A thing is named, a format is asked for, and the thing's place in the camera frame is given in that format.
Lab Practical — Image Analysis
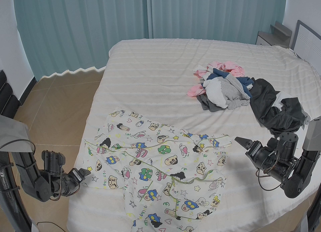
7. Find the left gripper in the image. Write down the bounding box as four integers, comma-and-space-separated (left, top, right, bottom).
60, 168, 86, 197

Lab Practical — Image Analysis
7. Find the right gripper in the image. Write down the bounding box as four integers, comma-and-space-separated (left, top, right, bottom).
245, 141, 282, 178

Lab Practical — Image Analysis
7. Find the white printed pyjama top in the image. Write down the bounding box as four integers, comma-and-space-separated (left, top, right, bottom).
84, 109, 235, 232

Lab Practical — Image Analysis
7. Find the pile of clothes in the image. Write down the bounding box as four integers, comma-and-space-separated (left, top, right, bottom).
187, 61, 255, 112

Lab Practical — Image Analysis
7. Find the black garment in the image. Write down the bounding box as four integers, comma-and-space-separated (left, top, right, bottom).
249, 78, 311, 136

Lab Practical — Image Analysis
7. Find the black chest of drawers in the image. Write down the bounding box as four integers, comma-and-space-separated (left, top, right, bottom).
0, 70, 22, 119

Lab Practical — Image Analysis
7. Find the grey bedside table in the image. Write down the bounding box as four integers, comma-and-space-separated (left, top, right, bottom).
256, 21, 292, 49

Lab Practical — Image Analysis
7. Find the bed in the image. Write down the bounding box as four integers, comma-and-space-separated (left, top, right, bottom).
66, 20, 321, 232

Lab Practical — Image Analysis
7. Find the blue-green curtain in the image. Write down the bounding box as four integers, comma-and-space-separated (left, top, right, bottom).
147, 0, 287, 44
13, 0, 151, 81

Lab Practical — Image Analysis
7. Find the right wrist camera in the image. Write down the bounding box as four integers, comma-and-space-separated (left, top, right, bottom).
267, 138, 279, 152

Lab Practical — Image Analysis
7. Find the black cable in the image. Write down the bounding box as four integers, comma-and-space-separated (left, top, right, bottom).
37, 222, 69, 232

